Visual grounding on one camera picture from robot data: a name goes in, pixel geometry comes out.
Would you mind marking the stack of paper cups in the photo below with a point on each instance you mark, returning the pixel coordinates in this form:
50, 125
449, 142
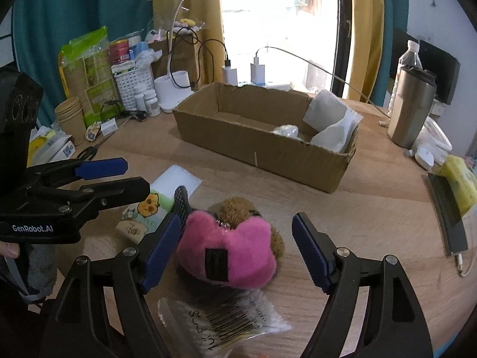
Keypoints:
70, 119

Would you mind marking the person's left hand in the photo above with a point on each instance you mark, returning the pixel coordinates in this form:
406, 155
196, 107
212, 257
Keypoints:
9, 250

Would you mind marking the white blue tissue packet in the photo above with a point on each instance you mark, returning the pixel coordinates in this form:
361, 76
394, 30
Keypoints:
59, 150

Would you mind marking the patterned small pouch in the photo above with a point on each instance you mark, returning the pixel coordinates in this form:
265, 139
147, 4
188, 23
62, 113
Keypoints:
93, 132

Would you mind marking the clear plastic bag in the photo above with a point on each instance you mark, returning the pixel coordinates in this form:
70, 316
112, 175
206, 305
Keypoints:
285, 131

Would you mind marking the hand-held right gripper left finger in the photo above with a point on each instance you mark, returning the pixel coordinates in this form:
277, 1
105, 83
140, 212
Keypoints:
164, 253

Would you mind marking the black smartphone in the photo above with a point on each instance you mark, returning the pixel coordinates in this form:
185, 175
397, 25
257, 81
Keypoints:
447, 212

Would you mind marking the pink plush toy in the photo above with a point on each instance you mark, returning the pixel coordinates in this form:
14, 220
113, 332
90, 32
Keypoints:
238, 246

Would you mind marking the blue box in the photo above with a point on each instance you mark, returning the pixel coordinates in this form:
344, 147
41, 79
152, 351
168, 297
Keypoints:
139, 47

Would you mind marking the white crumpled plastic bag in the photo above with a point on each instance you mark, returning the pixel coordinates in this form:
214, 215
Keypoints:
147, 57

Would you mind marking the white paper tag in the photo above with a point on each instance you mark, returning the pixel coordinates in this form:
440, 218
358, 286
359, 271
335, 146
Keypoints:
108, 126

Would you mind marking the white pill bottle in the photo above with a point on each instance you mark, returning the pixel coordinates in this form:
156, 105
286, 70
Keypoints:
139, 101
152, 102

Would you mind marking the red can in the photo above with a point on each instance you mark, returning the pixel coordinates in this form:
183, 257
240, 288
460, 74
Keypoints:
120, 52

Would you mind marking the brown plush toy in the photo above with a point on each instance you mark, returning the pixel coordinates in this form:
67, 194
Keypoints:
238, 207

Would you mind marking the white paper napkins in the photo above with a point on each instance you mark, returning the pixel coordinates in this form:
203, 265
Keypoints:
335, 136

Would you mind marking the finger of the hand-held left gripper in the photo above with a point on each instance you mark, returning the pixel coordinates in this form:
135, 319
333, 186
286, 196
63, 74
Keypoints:
100, 166
119, 192

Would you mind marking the pastel small plush toy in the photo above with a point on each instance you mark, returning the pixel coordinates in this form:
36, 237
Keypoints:
156, 37

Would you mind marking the toilet paper roll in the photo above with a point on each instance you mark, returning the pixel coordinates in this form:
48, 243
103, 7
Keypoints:
324, 110

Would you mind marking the grey cloth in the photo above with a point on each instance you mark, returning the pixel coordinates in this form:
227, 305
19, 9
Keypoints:
41, 264

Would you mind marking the black small flashlight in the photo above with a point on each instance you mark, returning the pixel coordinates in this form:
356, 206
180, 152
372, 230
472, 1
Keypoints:
136, 114

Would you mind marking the black monitor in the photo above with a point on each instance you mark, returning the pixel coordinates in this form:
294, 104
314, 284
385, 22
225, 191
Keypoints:
441, 71

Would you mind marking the white round device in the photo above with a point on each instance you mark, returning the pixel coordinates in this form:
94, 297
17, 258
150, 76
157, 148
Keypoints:
425, 156

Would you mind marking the clear water bottle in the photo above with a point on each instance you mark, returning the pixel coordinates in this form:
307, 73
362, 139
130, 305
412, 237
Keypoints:
410, 57

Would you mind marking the black scissors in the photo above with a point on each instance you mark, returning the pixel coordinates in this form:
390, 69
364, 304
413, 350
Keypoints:
87, 153

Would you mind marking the cartoon print tissue packet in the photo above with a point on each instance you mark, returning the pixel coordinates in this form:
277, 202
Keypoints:
145, 209

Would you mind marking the teal curtain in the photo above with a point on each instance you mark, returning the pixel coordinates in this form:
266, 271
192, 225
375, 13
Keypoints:
74, 7
391, 26

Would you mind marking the black window frame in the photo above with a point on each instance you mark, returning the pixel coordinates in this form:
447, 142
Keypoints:
344, 26

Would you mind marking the brown paper bag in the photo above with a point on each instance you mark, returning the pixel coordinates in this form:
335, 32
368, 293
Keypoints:
182, 59

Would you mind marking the yellow tissue packet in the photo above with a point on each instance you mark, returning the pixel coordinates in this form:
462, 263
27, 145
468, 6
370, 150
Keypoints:
460, 182

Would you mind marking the white power strip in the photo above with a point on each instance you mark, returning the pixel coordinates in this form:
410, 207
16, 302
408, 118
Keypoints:
275, 85

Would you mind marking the yellow small plush toy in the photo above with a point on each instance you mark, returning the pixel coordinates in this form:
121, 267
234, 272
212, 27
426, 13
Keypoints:
188, 21

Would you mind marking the yellow curtain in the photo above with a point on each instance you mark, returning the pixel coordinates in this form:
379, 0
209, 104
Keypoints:
201, 26
367, 26

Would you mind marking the steel tumbler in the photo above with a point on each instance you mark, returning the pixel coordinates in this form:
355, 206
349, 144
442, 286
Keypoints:
410, 112

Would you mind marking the cardboard box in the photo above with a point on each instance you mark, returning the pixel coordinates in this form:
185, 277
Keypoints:
261, 149

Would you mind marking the grey dotted glove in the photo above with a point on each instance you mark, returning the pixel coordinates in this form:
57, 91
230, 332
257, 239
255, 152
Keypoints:
182, 201

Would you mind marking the white plastic basket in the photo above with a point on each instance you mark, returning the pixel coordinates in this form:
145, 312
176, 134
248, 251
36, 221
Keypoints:
130, 85

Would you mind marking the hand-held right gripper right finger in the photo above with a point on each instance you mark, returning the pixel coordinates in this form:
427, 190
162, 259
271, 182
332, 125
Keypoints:
311, 253

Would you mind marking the green paper cup packet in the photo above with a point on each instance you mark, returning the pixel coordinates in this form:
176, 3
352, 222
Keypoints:
93, 78

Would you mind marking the clear cotton swab packet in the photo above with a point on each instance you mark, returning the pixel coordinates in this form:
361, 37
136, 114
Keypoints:
227, 324

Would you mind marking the white desk lamp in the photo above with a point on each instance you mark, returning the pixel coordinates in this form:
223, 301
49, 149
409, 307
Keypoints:
171, 89

